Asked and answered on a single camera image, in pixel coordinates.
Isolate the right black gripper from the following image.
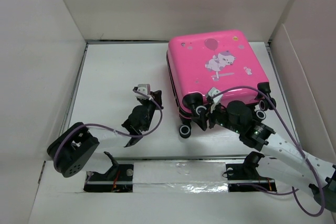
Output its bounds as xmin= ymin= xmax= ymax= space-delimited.
xmin=190 ymin=101 xmax=242 ymax=134

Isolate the pink hard-shell suitcase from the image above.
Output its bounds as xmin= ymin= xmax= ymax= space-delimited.
xmin=166 ymin=29 xmax=276 ymax=138

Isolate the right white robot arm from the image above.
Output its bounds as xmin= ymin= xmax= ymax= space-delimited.
xmin=191 ymin=101 xmax=335 ymax=212

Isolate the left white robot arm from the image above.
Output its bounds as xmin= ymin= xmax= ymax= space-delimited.
xmin=47 ymin=87 xmax=163 ymax=178

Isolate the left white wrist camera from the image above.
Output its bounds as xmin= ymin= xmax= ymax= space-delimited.
xmin=133 ymin=83 xmax=153 ymax=102

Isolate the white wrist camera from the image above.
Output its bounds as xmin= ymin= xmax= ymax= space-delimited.
xmin=206 ymin=87 xmax=223 ymax=113
xmin=133 ymin=83 xmax=153 ymax=102

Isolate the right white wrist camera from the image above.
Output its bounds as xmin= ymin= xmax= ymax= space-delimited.
xmin=206 ymin=87 xmax=223 ymax=113

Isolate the metal base rail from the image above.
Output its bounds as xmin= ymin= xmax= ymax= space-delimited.
xmin=83 ymin=160 xmax=277 ymax=194

